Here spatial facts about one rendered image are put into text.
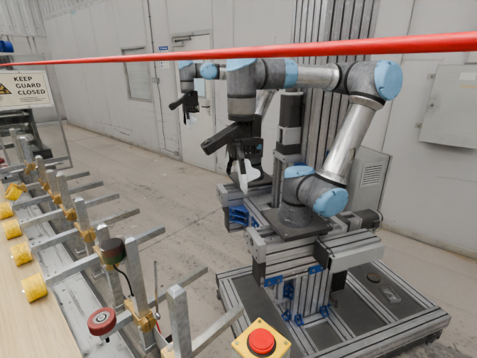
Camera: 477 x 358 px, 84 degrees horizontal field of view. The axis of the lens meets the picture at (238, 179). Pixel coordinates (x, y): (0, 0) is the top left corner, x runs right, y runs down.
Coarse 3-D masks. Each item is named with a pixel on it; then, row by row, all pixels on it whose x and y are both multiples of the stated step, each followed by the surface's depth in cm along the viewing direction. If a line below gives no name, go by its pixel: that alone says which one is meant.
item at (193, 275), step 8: (192, 272) 108; (200, 272) 109; (176, 280) 104; (184, 280) 104; (192, 280) 107; (152, 296) 97; (160, 296) 97; (152, 304) 95; (128, 312) 91; (120, 320) 88; (128, 320) 90; (120, 328) 88; (104, 336) 84
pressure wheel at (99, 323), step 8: (96, 312) 85; (104, 312) 85; (112, 312) 85; (88, 320) 82; (96, 320) 83; (104, 320) 83; (112, 320) 83; (96, 328) 80; (104, 328) 81; (112, 328) 83
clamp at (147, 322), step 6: (126, 300) 94; (126, 306) 92; (132, 306) 92; (132, 312) 89; (150, 312) 89; (138, 318) 87; (144, 318) 87; (150, 318) 87; (138, 324) 87; (144, 324) 86; (150, 324) 88; (144, 330) 86
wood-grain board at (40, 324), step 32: (0, 192) 168; (0, 224) 134; (0, 256) 111; (0, 288) 95; (0, 320) 83; (32, 320) 83; (64, 320) 83; (0, 352) 74; (32, 352) 74; (64, 352) 74
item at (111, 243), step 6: (108, 240) 76; (114, 240) 76; (120, 240) 76; (102, 246) 73; (108, 246) 73; (114, 246) 73; (126, 258) 78; (114, 264) 77; (126, 276) 81; (132, 294) 84
